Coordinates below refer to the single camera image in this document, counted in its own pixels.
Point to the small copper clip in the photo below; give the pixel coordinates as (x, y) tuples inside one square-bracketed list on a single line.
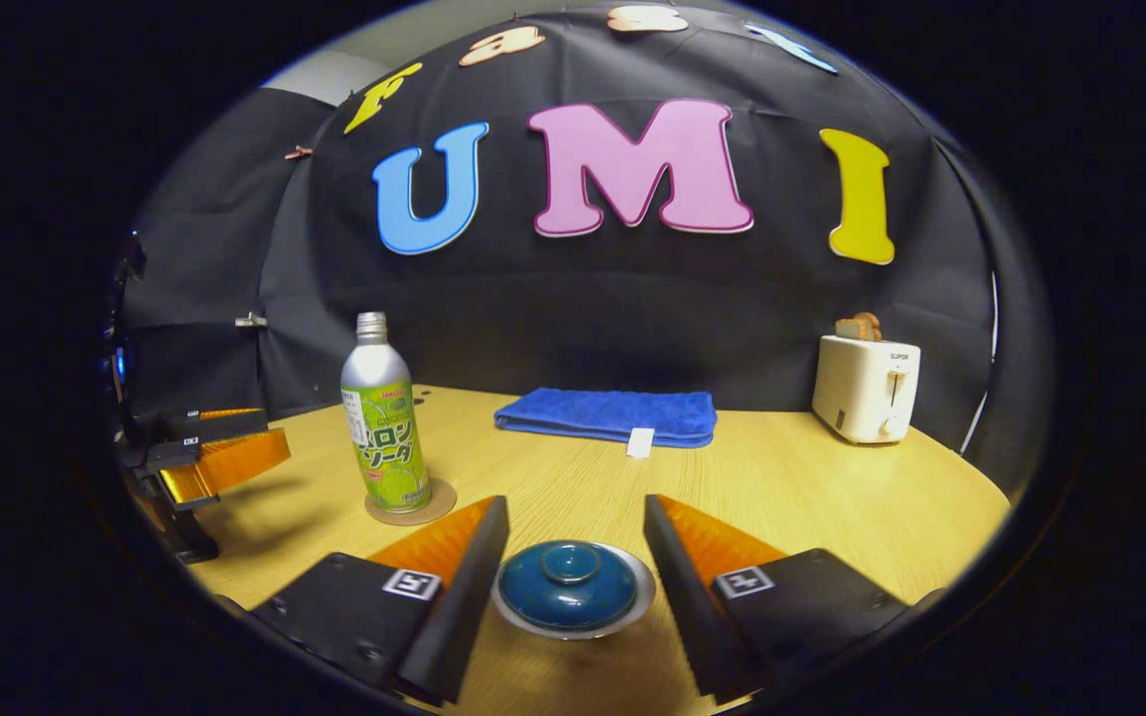
[(297, 152)]

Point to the round brown coaster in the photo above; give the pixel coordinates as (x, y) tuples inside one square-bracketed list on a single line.
[(439, 509)]

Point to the white toaster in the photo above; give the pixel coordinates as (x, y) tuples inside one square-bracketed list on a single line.
[(861, 393)]

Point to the teal teacup lid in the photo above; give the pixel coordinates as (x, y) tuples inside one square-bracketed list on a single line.
[(568, 592)]

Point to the toasted bread slice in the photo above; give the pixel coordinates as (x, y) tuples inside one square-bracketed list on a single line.
[(859, 326)]

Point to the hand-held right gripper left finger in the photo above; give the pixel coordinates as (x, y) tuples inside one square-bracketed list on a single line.
[(459, 617)]

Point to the black backdrop cloth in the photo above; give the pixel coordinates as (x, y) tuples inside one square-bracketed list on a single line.
[(633, 298)]

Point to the silver green water bottle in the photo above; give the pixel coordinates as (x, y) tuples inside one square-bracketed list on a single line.
[(384, 438)]

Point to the small white clip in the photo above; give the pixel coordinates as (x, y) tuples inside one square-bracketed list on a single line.
[(251, 320)]

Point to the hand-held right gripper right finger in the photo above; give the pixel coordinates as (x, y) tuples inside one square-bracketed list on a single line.
[(692, 607)]

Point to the blue folded towel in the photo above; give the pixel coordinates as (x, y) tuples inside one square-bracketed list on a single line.
[(608, 413)]

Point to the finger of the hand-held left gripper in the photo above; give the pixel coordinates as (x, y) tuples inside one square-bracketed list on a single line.
[(215, 426), (225, 467)]

